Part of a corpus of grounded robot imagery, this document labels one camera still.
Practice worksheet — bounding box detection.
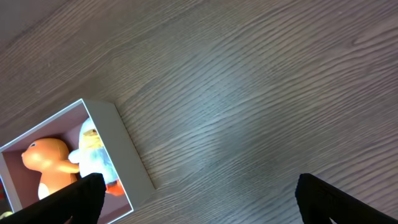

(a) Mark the white square cardboard box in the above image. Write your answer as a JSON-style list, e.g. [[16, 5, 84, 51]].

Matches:
[[1, 99, 155, 223]]

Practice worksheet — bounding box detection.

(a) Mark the white plush duck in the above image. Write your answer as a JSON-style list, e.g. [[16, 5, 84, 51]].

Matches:
[[68, 118, 125, 197]]

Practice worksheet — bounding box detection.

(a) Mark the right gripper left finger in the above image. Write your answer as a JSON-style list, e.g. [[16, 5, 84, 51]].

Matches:
[[1, 173, 106, 224]]

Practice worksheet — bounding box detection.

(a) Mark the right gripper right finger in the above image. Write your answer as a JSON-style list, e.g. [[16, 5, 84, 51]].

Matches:
[[295, 173, 397, 224]]

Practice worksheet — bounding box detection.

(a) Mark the orange dinosaur toy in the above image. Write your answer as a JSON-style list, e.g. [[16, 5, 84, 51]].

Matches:
[[21, 138, 80, 200]]

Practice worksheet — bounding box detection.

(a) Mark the yellow wooden rattle toy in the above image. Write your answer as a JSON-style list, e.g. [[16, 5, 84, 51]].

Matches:
[[0, 211, 13, 220]]

